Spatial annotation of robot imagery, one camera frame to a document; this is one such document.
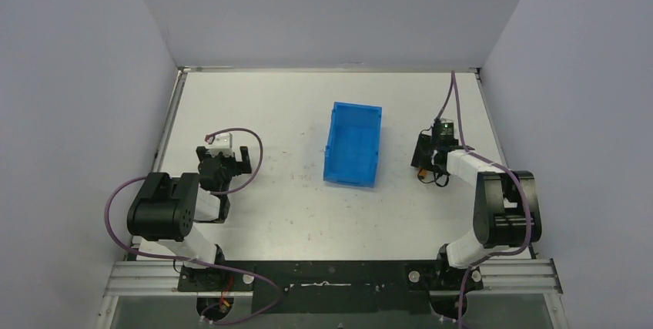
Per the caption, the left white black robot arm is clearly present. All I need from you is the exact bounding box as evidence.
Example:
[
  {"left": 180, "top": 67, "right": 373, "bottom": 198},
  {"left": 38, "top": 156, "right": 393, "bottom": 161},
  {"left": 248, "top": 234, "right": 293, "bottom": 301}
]
[{"left": 127, "top": 146, "right": 252, "bottom": 270}]

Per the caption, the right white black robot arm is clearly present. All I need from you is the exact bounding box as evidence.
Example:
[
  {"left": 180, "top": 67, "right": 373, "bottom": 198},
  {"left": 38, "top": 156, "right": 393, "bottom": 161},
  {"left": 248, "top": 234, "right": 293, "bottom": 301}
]
[{"left": 237, "top": 113, "right": 541, "bottom": 270}]

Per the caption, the blue plastic bin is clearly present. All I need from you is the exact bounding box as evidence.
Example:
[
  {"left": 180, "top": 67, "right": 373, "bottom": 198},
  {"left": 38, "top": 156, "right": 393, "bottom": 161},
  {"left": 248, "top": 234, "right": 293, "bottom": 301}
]
[{"left": 323, "top": 102, "right": 382, "bottom": 187}]

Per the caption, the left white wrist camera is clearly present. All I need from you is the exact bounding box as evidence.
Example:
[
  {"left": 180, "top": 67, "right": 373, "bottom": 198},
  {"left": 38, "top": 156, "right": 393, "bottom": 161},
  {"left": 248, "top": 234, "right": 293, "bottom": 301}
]
[{"left": 206, "top": 133, "right": 234, "bottom": 157}]

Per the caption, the right black thin cable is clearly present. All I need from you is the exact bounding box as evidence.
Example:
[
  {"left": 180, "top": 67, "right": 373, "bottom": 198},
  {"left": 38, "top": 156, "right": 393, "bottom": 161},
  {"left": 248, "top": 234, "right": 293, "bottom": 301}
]
[{"left": 427, "top": 166, "right": 451, "bottom": 188}]

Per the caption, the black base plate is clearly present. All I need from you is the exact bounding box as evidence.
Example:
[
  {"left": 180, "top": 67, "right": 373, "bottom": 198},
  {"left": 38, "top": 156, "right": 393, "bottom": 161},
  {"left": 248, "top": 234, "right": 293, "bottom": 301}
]
[{"left": 177, "top": 258, "right": 484, "bottom": 317}]

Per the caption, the aluminium front rail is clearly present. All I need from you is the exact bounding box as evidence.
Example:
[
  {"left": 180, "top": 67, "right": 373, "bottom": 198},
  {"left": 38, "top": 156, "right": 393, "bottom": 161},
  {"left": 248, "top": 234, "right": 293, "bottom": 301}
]
[{"left": 104, "top": 259, "right": 562, "bottom": 297}]

